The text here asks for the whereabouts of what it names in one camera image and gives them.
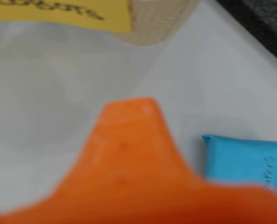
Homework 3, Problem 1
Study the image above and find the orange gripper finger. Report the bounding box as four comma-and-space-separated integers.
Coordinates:
0, 97, 277, 224

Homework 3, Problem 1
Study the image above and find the blue paper ball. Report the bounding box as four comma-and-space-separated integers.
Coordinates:
201, 134, 277, 194

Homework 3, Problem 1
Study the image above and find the yellow welcome paper sign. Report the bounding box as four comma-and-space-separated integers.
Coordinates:
0, 0, 132, 33

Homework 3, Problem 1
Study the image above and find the ribbed beige paper cup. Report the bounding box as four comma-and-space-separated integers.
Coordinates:
109, 0, 201, 47

